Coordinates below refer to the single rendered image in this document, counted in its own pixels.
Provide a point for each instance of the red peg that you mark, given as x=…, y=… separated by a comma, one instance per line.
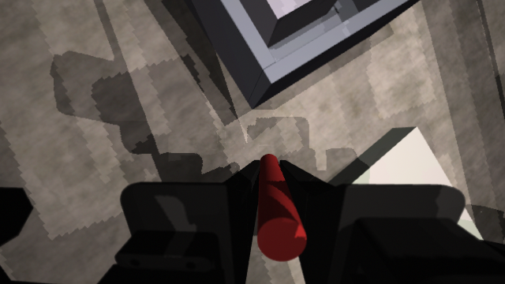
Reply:
x=280, y=232

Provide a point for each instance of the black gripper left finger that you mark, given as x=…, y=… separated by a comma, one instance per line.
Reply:
x=227, y=209

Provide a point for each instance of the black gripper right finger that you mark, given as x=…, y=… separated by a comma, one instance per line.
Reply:
x=328, y=214

